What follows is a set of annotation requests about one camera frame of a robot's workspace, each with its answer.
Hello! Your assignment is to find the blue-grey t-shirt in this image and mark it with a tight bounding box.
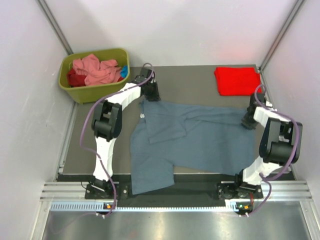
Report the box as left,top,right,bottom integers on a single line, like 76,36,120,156
130,100,255,195

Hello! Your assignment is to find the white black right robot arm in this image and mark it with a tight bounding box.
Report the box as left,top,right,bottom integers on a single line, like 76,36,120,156
217,93,303,200

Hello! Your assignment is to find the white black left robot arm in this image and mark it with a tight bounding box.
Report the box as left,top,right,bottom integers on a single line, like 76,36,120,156
85,66,161,201

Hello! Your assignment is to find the bright blue t-shirt in bin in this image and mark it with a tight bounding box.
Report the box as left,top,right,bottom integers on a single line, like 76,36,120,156
120,65,129,79

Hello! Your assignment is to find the folded red t-shirt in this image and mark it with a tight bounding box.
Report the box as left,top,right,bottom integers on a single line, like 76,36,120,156
214,66,261,97

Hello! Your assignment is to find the pink t-shirt in bin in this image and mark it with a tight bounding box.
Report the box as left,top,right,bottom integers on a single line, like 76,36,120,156
72,54,124,87

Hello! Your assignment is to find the olive green plastic bin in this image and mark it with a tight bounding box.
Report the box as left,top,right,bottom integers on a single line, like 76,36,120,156
58,48,130,104

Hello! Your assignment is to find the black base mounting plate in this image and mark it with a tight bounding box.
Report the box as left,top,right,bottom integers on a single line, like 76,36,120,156
84,173,263,202

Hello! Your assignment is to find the dark red t-shirt in bin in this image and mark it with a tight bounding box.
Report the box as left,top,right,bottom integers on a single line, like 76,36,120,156
66,68,87,88

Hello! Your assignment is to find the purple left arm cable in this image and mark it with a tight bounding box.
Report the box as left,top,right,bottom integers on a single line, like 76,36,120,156
48,62,157,235

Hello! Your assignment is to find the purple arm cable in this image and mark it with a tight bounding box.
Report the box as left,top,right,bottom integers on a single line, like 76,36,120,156
219,84,304,218
48,62,157,235

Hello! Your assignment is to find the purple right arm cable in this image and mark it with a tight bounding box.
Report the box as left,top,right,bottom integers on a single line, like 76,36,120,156
219,84,304,218

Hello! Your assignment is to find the aluminium extrusion rail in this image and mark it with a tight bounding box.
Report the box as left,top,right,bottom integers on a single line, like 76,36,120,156
40,180,312,202

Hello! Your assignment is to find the right corner aluminium post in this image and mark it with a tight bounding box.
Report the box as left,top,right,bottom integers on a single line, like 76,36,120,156
258,0,306,73

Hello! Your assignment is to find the corner aluminium post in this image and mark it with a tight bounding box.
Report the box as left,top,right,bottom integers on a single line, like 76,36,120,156
36,0,74,55
258,0,306,73

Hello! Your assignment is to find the left corner aluminium post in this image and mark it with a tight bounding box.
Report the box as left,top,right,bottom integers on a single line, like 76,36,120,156
36,0,74,55

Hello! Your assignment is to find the white slotted cable duct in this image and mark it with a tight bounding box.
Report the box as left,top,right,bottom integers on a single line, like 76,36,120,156
49,201,253,213

